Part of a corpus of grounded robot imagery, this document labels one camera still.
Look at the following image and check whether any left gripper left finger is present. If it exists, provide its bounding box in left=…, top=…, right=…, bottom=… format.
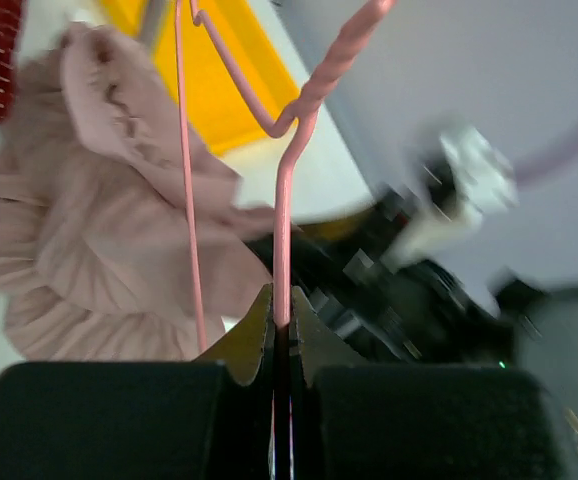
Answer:
left=0, top=287, right=275, bottom=479

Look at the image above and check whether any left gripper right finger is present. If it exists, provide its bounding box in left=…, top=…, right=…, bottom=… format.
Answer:
left=290, top=290, right=578, bottom=479

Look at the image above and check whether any dusty pink ruffled skirt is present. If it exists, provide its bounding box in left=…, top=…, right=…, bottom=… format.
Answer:
left=0, top=23, right=273, bottom=361

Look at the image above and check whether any pink wire hanger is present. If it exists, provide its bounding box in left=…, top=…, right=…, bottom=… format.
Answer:
left=174, top=0, right=395, bottom=351

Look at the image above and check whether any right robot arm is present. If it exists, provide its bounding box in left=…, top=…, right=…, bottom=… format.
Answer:
left=291, top=233, right=578, bottom=430

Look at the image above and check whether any yellow plastic bin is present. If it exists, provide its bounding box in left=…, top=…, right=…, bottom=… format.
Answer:
left=99, top=0, right=295, bottom=160

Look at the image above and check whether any white metal clothes rack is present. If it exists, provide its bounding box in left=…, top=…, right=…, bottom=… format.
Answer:
left=137, top=0, right=169, bottom=50

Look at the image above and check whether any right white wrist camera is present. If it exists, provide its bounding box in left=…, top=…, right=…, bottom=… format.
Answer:
left=381, top=123, right=518, bottom=271

